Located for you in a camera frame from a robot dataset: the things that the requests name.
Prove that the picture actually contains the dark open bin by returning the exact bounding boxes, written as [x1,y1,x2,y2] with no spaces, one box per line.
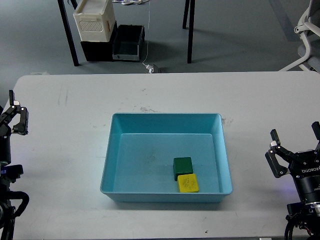
[112,24,145,62]

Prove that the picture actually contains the black table leg left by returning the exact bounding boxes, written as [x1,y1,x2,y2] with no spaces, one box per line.
[57,0,80,67]

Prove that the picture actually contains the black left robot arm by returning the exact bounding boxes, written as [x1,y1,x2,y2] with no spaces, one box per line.
[0,90,30,240]

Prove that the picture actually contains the cream plastic crate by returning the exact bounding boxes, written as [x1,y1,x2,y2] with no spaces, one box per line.
[73,0,116,42]

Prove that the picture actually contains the white office chair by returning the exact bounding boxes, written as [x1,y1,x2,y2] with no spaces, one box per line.
[281,0,320,73]

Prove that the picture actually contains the yellow wooden block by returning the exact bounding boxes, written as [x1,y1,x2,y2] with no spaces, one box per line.
[177,173,200,193]

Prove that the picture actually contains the teal plastic tray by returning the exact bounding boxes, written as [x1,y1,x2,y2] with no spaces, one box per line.
[100,113,233,203]

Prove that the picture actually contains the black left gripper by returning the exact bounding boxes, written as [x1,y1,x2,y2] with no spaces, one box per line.
[0,90,30,166]

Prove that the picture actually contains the thin white cable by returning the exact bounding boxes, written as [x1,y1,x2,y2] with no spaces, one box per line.
[142,0,151,66]

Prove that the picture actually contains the black table leg right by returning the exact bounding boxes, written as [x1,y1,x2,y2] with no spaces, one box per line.
[182,0,196,64]

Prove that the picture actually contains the green wooden block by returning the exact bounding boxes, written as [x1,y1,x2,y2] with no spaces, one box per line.
[173,156,194,181]

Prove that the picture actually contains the white power adapter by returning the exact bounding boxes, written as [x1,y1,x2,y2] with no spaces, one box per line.
[145,64,161,74]

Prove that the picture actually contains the black storage box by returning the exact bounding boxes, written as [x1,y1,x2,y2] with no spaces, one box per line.
[80,22,118,62]

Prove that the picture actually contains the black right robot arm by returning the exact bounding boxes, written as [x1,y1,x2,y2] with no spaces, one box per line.
[265,129,320,240]

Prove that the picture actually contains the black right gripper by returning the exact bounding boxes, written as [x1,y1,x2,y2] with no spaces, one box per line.
[265,121,320,204]

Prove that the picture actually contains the black table leg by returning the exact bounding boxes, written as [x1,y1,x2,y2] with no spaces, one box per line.
[57,0,80,67]
[182,0,196,64]

